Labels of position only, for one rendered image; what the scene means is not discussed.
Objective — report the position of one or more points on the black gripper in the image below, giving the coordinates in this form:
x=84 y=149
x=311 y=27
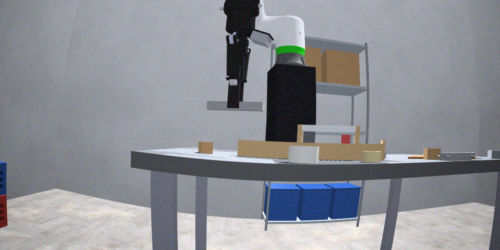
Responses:
x=238 y=22

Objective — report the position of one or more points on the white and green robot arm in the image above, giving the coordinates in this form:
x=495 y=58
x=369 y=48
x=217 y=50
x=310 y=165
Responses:
x=286 y=32

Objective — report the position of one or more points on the white short cylinder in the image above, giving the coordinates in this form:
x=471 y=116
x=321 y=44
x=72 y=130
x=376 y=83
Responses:
x=303 y=154

